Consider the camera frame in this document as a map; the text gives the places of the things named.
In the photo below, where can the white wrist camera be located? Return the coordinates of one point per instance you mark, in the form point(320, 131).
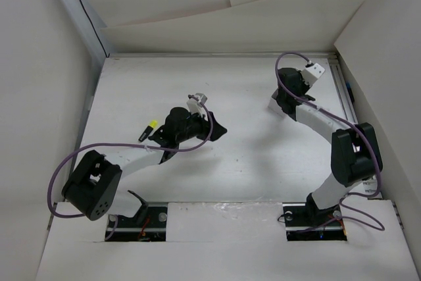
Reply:
point(195, 103)
point(312, 73)

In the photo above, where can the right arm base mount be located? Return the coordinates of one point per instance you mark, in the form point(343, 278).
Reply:
point(304, 222)

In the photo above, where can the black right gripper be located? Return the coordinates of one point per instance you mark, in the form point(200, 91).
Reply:
point(305, 86)

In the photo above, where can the yellow highlighter marker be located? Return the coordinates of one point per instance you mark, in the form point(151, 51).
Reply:
point(147, 131)

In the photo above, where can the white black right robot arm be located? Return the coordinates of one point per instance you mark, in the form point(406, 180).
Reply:
point(355, 155)

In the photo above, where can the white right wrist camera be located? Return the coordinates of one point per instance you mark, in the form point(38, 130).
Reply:
point(312, 73)

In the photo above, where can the white divided container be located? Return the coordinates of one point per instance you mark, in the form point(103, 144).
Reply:
point(274, 107)

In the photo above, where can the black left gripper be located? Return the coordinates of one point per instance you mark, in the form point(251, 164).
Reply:
point(204, 124)

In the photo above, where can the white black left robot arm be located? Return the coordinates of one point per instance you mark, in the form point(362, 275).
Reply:
point(92, 187)

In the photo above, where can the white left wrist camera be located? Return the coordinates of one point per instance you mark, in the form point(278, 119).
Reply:
point(195, 103)

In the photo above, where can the aluminium table edge rail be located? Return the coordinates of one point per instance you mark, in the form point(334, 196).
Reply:
point(341, 87)

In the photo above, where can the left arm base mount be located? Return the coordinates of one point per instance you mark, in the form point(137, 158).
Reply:
point(132, 219)

